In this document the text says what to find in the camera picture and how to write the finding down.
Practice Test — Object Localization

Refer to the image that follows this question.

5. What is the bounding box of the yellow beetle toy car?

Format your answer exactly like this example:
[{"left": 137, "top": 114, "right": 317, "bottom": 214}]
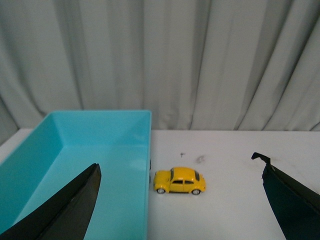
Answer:
[{"left": 153, "top": 167, "right": 207, "bottom": 196}]

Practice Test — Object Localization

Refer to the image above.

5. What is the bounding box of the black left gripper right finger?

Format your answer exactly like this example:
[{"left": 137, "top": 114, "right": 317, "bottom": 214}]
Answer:
[{"left": 251, "top": 152, "right": 320, "bottom": 240}]

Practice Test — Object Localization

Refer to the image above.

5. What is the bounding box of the light blue plastic bin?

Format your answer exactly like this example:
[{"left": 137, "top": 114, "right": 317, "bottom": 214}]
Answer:
[{"left": 0, "top": 110, "right": 152, "bottom": 240}]

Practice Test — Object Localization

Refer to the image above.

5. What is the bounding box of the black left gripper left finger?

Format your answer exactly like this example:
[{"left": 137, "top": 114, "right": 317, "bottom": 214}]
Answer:
[{"left": 0, "top": 163, "right": 102, "bottom": 240}]

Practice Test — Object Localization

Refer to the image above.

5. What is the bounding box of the grey-white curtain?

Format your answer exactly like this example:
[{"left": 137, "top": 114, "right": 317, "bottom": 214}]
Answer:
[{"left": 0, "top": 0, "right": 320, "bottom": 142}]

